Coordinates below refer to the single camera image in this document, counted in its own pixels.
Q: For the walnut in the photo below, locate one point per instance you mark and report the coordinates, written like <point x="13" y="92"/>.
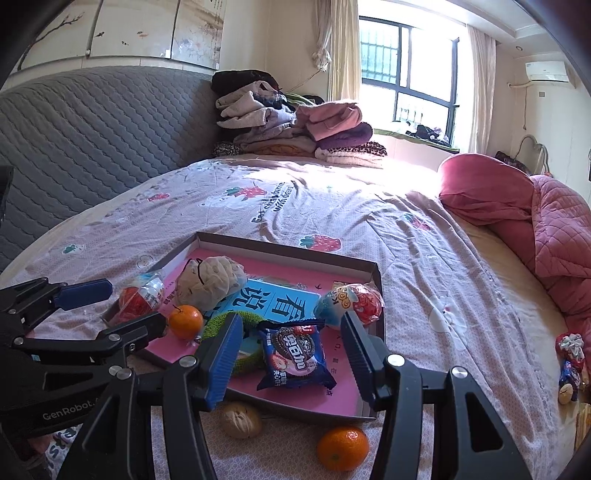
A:
<point x="240" y="420"/>
<point x="567" y="393"/>

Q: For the orange with stem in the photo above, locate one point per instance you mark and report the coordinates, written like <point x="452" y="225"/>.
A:
<point x="185" y="322"/>

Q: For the heart-shaped metal chair back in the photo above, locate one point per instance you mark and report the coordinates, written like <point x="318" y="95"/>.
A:
<point x="533" y="150"/>

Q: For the blue cookie packet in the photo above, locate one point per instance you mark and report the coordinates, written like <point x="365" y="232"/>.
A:
<point x="295" y="353"/>

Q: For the blue and red snack packet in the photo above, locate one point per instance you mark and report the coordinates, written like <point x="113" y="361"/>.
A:
<point x="355" y="302"/>

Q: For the printed pink bedspread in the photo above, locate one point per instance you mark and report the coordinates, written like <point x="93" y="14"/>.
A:
<point x="415" y="277"/>

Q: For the brown cardboard box pink inside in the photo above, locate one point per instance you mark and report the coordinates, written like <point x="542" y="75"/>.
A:
<point x="304" y="387"/>

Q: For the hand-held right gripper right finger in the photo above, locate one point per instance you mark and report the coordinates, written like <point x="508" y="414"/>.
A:
<point x="362" y="364"/>

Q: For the grey quilted headboard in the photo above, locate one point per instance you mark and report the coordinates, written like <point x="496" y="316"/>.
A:
<point x="92" y="124"/>

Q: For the white air conditioner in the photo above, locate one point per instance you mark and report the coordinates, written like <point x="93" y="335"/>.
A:
<point x="547" y="71"/>

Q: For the beige cloth bundle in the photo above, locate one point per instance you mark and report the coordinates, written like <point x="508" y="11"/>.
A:
<point x="210" y="281"/>

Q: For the pile of folded clothes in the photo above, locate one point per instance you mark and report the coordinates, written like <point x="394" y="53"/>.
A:
<point x="300" y="120"/>

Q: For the yellow snack packet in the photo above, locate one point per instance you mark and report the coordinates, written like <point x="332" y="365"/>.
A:
<point x="584" y="424"/>

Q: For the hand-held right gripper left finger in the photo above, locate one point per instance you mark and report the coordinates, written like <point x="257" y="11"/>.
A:
<point x="226" y="362"/>

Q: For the cream curtain with tie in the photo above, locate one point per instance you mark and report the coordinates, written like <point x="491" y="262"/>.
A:
<point x="339" y="50"/>

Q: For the red clear snack bag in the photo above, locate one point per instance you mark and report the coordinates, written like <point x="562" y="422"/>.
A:
<point x="136" y="300"/>

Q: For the dark clothes on sill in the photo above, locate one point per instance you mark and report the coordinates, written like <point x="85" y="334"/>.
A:
<point x="427" y="133"/>

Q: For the black framed window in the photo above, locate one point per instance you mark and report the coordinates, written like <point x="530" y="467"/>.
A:
<point x="406" y="64"/>

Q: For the pink quilted blanket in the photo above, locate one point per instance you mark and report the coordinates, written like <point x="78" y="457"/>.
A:
<point x="545" y="221"/>

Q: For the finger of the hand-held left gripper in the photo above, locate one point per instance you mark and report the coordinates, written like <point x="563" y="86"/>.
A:
<point x="138" y="328"/>
<point x="87" y="294"/>

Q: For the painted wall panels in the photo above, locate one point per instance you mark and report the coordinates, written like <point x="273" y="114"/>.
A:
<point x="138" y="27"/>

